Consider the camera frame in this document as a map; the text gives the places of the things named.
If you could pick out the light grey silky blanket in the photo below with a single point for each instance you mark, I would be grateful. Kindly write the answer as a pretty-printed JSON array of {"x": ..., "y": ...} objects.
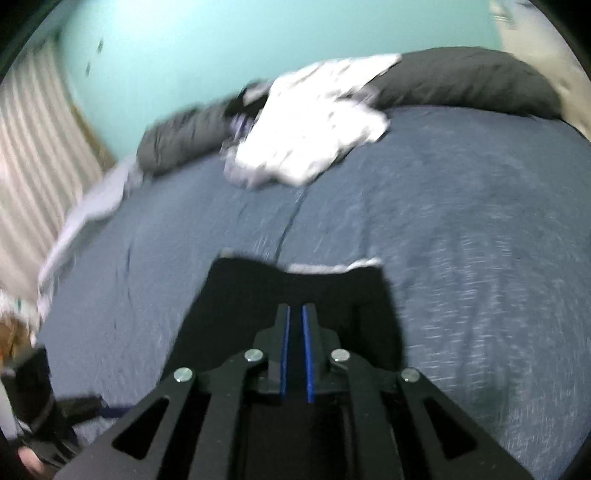
[{"x": 82, "y": 224}]

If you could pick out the pile of white clothes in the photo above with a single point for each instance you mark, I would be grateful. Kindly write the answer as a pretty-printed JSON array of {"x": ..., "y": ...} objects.
[{"x": 312, "y": 117}]

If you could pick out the black sweater with white trim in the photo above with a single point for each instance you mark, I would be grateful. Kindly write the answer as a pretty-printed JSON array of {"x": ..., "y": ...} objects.
[{"x": 298, "y": 434}]

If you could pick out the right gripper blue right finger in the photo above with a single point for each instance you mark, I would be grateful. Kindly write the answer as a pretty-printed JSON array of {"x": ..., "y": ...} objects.
[{"x": 398, "y": 425}]

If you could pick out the dark grey rolled duvet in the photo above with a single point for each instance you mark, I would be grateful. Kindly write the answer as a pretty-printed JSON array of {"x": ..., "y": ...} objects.
[{"x": 469, "y": 77}]

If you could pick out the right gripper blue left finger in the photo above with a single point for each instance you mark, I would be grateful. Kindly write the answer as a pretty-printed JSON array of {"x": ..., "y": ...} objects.
[{"x": 186, "y": 427}]

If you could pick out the person's left hand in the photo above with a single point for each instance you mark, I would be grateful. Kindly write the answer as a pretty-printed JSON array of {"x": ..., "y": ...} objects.
[{"x": 34, "y": 465}]

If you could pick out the blue-grey bed sheet mattress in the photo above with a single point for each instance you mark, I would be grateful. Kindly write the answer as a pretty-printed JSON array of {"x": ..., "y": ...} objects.
[{"x": 481, "y": 222}]

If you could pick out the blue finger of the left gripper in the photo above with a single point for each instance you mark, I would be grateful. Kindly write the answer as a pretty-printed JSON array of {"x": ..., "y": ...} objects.
[{"x": 113, "y": 412}]

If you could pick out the striped curtain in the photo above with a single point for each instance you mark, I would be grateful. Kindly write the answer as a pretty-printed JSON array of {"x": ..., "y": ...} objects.
[{"x": 49, "y": 160}]

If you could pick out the cream tufted headboard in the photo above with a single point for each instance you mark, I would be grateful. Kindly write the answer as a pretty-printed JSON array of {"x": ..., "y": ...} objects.
[{"x": 528, "y": 34}]

